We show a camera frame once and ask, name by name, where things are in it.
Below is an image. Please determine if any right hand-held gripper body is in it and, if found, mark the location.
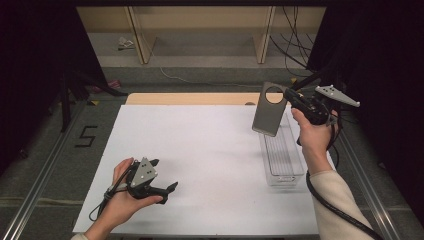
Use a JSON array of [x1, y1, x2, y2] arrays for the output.
[[290, 84, 361, 127]]

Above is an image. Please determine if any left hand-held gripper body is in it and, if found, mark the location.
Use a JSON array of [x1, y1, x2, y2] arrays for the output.
[[125, 157, 170, 205]]

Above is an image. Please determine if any clear plastic container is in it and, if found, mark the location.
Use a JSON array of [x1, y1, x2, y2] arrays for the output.
[[259, 111, 306, 187]]

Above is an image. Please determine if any person's right hand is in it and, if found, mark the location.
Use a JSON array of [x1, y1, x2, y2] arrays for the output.
[[290, 107, 340, 175]]

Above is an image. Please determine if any person's left hand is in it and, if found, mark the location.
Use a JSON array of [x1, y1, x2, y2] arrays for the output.
[[95, 157, 164, 232]]

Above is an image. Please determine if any white board sheet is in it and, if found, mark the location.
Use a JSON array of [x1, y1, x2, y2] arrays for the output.
[[72, 104, 336, 236]]

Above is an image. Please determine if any wooden table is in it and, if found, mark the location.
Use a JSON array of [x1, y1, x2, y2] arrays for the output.
[[125, 92, 294, 106]]

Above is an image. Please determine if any black curtain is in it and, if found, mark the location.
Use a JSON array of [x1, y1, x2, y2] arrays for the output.
[[0, 0, 108, 176], [306, 0, 424, 228]]

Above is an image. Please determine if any pink cloth scrap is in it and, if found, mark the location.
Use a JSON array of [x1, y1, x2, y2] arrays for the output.
[[91, 79, 122, 94]]

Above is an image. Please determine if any wooden shelf unit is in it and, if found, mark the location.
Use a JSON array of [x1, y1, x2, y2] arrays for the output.
[[76, 5, 327, 65]]

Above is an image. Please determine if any crumpled paper scrap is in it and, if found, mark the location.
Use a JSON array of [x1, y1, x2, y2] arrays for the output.
[[117, 36, 136, 51]]

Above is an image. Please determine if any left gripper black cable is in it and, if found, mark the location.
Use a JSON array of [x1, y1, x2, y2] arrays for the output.
[[88, 162, 138, 222]]

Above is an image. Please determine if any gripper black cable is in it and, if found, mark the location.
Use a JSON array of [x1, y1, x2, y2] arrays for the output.
[[88, 162, 138, 222], [305, 113, 385, 240]]

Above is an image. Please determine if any bunch of black cables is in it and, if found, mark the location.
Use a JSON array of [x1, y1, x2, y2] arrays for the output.
[[269, 5, 318, 71]]

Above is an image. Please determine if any white floor cable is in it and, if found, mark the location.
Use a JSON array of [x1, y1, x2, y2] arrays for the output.
[[139, 33, 268, 90]]

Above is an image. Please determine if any metal floor rail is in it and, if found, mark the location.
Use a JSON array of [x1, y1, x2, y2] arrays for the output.
[[1, 99, 87, 240], [333, 109, 401, 240]]

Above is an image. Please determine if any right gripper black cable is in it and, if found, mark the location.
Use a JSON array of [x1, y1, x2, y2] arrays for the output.
[[305, 113, 385, 240]]

